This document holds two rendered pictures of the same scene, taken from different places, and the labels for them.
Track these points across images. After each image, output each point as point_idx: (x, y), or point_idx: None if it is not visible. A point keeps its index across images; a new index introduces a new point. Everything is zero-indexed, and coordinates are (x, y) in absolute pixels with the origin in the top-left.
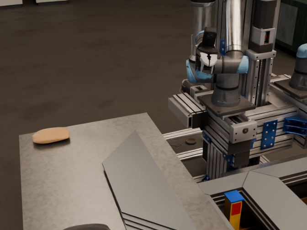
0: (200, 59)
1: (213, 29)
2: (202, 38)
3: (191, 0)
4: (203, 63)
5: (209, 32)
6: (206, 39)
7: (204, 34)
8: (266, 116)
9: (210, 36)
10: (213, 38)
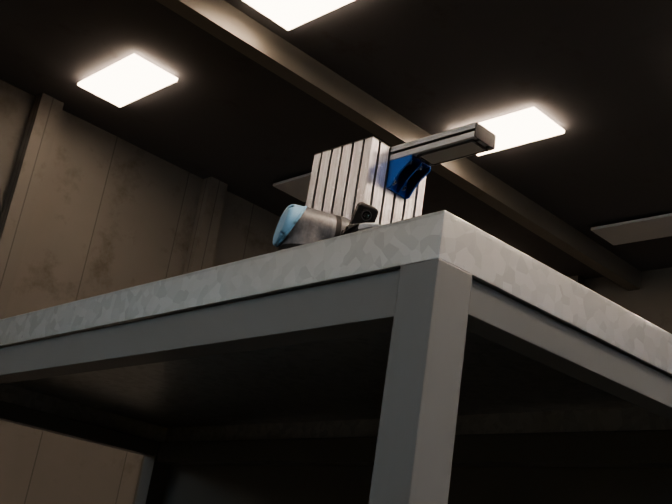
0: (361, 226)
1: (372, 206)
2: (350, 222)
3: (283, 247)
4: (370, 226)
5: (367, 207)
6: (358, 221)
7: (357, 211)
8: None
9: (367, 214)
10: (370, 221)
